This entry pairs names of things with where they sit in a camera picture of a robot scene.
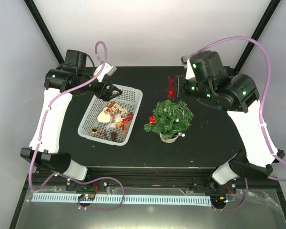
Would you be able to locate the small green christmas tree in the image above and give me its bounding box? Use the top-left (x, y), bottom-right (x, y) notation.
top-left (143, 100), bottom-right (194, 137)

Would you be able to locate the white bead light string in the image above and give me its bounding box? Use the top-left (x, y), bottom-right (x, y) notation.
top-left (152, 104), bottom-right (187, 139)

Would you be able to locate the red gift box ornament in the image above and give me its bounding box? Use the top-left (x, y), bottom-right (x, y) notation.
top-left (149, 115), bottom-right (156, 124)

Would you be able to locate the white perforated plastic basket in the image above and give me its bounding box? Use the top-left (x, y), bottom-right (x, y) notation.
top-left (78, 85), bottom-right (143, 146)

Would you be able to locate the gold merry christmas sign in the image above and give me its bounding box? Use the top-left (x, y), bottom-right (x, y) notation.
top-left (111, 102), bottom-right (128, 115)

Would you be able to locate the white mesh bow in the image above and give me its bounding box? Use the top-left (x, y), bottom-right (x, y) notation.
top-left (106, 114), bottom-right (123, 129)

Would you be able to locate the cream heart ornament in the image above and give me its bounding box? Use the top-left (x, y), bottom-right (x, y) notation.
top-left (97, 111), bottom-right (111, 123)

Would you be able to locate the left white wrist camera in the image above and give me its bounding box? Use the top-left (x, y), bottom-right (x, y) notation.
top-left (93, 63), bottom-right (117, 83)

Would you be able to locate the white tree pot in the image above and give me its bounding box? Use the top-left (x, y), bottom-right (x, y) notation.
top-left (159, 133), bottom-right (179, 143)

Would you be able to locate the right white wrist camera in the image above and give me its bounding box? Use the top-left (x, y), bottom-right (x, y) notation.
top-left (181, 56), bottom-right (196, 80)

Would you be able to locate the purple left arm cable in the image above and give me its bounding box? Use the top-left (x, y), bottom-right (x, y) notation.
top-left (28, 41), bottom-right (125, 211)

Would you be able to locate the brown pine cone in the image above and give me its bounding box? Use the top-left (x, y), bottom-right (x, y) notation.
top-left (110, 132), bottom-right (118, 142)

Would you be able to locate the burlap bow ornament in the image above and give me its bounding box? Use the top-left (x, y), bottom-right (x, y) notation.
top-left (120, 120), bottom-right (131, 138)

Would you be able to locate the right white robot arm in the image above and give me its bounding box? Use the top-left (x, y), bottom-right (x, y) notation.
top-left (175, 51), bottom-right (285, 192)

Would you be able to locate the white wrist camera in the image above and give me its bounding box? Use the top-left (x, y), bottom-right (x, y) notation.
top-left (93, 63), bottom-right (117, 83)
top-left (181, 56), bottom-right (196, 80)

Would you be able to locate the gold bell ornament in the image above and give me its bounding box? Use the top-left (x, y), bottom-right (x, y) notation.
top-left (91, 128), bottom-right (99, 135)

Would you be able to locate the brown ribbon bow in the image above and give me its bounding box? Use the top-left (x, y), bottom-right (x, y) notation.
top-left (103, 102), bottom-right (116, 120)

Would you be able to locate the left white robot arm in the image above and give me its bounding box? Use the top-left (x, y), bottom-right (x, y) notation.
top-left (20, 50), bottom-right (122, 190)

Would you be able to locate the white slotted cable duct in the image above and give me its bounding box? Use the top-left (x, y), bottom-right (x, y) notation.
top-left (31, 193), bottom-right (211, 207)

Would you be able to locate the red berry sprig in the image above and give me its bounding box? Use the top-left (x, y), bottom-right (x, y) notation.
top-left (99, 130), bottom-right (107, 138)

